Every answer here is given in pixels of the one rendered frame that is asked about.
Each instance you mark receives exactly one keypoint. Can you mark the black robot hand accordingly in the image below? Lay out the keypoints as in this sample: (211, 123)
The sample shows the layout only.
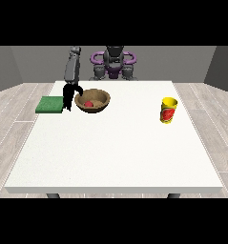
(68, 93)

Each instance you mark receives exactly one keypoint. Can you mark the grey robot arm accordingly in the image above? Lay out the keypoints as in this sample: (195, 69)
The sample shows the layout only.
(72, 67)

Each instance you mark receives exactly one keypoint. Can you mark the green square pad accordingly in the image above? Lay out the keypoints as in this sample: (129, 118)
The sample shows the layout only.
(50, 105)

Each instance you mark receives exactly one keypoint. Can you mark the small red ball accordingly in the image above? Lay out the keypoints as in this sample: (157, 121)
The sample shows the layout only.
(88, 104)

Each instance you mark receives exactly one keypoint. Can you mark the brown wooden bowl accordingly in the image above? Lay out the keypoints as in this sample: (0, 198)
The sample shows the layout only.
(96, 98)

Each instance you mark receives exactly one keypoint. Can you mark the yellow cup with melon print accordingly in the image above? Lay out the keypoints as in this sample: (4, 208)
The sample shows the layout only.
(168, 111)

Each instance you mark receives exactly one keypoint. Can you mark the grey robot trunk purple rings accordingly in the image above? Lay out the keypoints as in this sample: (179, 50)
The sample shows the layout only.
(113, 65)

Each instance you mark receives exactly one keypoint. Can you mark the dark table leg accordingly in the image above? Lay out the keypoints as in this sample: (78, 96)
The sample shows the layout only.
(174, 195)
(53, 195)

